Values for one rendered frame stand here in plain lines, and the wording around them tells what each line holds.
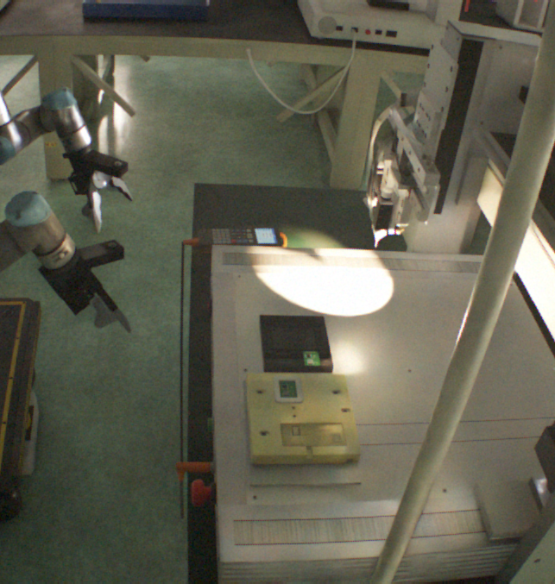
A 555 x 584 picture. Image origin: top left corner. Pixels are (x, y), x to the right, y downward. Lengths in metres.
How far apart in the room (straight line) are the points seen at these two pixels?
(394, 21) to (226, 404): 2.34
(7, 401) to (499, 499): 1.28
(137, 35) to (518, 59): 2.20
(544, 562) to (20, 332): 1.54
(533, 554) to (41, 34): 2.77
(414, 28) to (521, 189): 2.73
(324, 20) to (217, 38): 0.48
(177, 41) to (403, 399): 2.21
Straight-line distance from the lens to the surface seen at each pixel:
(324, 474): 0.99
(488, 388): 1.21
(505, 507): 1.02
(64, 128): 1.68
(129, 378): 2.31
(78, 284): 1.35
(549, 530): 0.95
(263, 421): 1.01
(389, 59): 3.15
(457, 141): 1.09
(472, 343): 0.54
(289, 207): 1.76
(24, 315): 2.09
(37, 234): 1.24
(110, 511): 1.98
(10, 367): 1.93
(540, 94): 0.44
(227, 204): 1.74
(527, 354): 1.31
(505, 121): 1.10
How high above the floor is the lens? 1.66
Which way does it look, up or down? 38 degrees down
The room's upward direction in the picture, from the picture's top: 8 degrees clockwise
